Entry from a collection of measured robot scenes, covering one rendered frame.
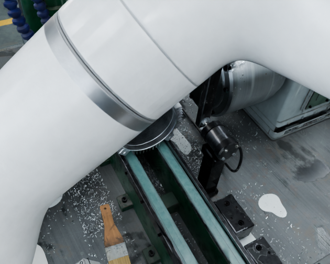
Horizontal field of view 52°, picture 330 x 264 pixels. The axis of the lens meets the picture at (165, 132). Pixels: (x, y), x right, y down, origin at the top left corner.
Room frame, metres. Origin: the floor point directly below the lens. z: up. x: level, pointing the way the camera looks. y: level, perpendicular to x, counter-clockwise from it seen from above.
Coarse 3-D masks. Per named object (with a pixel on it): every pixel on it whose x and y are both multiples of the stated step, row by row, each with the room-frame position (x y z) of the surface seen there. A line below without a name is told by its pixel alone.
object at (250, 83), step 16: (240, 64) 0.68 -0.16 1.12; (256, 64) 0.70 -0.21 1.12; (224, 80) 0.67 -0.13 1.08; (240, 80) 0.66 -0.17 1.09; (256, 80) 0.69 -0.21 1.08; (272, 80) 0.71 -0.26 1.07; (192, 96) 0.76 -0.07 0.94; (224, 96) 0.66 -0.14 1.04; (240, 96) 0.66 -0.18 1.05; (256, 96) 0.69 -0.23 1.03; (224, 112) 0.65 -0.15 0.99
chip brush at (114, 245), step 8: (104, 208) 0.44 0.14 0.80; (104, 216) 0.41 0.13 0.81; (112, 216) 0.41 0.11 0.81; (104, 224) 0.39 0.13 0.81; (112, 224) 0.39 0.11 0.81; (104, 232) 0.37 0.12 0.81; (112, 232) 0.37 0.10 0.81; (104, 240) 0.35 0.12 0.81; (112, 240) 0.35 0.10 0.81; (120, 240) 0.35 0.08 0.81; (112, 248) 0.33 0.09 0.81; (120, 248) 0.33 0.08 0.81; (112, 256) 0.31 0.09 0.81; (120, 256) 0.31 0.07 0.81; (128, 256) 0.32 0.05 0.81
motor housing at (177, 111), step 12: (180, 108) 0.59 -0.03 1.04; (156, 120) 0.62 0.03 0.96; (168, 120) 0.60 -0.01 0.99; (180, 120) 0.60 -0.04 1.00; (144, 132) 0.59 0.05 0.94; (156, 132) 0.59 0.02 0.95; (168, 132) 0.58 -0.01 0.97; (132, 144) 0.54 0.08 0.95; (144, 144) 0.56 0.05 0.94; (156, 144) 0.56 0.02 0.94
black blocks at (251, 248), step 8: (216, 200) 0.46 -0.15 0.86; (224, 200) 0.47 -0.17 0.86; (232, 200) 0.47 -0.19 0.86; (224, 208) 0.44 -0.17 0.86; (232, 208) 0.44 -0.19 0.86; (240, 208) 0.45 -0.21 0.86; (224, 216) 0.42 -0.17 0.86; (232, 216) 0.42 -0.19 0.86; (240, 216) 0.42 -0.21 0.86; (248, 216) 0.43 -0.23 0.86; (232, 224) 0.40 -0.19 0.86; (240, 224) 0.40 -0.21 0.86; (248, 224) 0.41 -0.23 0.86; (240, 232) 0.38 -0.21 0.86; (248, 232) 0.40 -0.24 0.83; (256, 240) 0.37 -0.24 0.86; (264, 240) 0.37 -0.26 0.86; (248, 248) 0.34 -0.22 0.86; (256, 248) 0.35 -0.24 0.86; (264, 248) 0.35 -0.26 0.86; (256, 256) 0.33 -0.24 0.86; (264, 256) 0.33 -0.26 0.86; (272, 256) 0.33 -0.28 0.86
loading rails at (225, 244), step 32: (128, 160) 0.51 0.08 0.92; (160, 160) 0.55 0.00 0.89; (128, 192) 0.47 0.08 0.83; (192, 192) 0.44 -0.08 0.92; (160, 224) 0.35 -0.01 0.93; (192, 224) 0.40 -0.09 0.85; (224, 224) 0.36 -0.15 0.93; (160, 256) 0.32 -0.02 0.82; (192, 256) 0.29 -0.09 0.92; (224, 256) 0.30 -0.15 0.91
